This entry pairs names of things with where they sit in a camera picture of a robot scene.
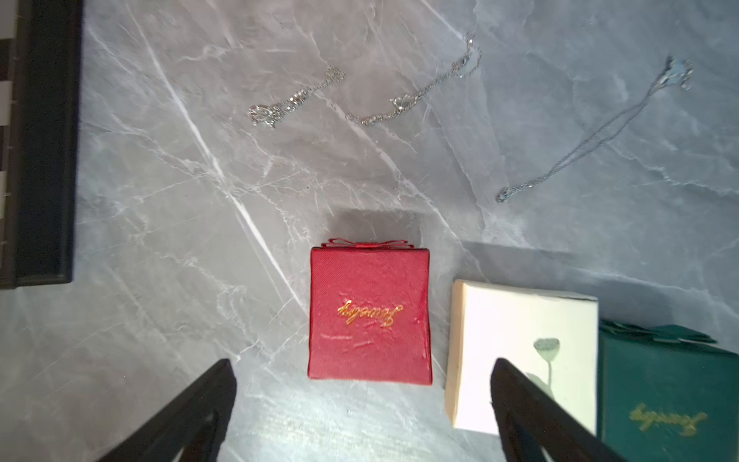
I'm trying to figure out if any green jewelry box lid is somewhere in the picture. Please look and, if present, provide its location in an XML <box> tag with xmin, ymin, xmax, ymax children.
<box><xmin>597</xmin><ymin>320</ymin><xmax>738</xmax><ymax>461</ymax></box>

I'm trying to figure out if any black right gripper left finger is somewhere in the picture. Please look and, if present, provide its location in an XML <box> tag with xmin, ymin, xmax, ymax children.
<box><xmin>101</xmin><ymin>359</ymin><xmax>237</xmax><ymax>461</ymax></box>

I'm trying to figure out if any black and silver chessboard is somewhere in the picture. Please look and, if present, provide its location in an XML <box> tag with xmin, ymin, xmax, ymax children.
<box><xmin>1</xmin><ymin>1</ymin><xmax>84</xmax><ymax>290</ymax></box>

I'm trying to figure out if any silver chain necklace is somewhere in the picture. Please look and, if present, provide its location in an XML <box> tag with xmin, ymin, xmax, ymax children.
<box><xmin>344</xmin><ymin>33</ymin><xmax>483</xmax><ymax>128</ymax></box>
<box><xmin>246</xmin><ymin>64</ymin><xmax>348</xmax><ymax>129</ymax></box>
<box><xmin>495</xmin><ymin>54</ymin><xmax>696</xmax><ymax>204</ymax></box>

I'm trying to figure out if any cream booklet with flower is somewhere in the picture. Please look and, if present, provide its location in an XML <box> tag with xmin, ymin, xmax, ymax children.
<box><xmin>445</xmin><ymin>280</ymin><xmax>599</xmax><ymax>435</ymax></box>

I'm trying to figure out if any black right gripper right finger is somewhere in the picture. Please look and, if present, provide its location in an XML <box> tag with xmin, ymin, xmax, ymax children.
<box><xmin>490</xmin><ymin>358</ymin><xmax>622</xmax><ymax>461</ymax></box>

